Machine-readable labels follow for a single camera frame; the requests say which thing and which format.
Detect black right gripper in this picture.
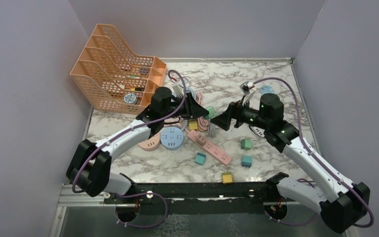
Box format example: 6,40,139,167
211,95,270,130

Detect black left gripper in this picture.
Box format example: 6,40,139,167
162,93,209,120

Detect green plug adapter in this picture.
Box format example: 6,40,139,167
203,106,216,120
240,139,253,151

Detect teal plug adapter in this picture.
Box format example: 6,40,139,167
194,153,206,165
241,155,252,168

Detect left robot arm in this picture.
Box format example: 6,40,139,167
66,87,209,203

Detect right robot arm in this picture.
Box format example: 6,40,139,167
211,93,374,234

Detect yellow plug adapter middle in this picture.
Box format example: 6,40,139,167
188,120,198,130

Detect yellow plug adapter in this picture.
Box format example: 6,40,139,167
188,120,198,130
221,172,233,184

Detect tan plug adapter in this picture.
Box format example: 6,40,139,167
196,134,206,146

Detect yellow plug adapter front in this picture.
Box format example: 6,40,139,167
221,172,233,184

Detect white power strip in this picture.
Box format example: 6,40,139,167
250,126,265,138

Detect blue white oval device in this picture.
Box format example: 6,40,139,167
260,85,275,95

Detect blue round power strip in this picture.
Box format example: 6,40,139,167
160,126,184,151

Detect pink long power strip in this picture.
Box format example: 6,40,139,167
187,130,232,165

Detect pink round power strip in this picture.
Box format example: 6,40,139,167
138,133,161,152

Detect blue round tin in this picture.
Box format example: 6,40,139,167
123,93,138,105

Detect orange mesh file organizer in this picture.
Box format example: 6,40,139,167
70,24,167,115

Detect pink coiled cable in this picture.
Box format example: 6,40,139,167
163,91,210,132

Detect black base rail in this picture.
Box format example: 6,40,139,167
104,182,287,215

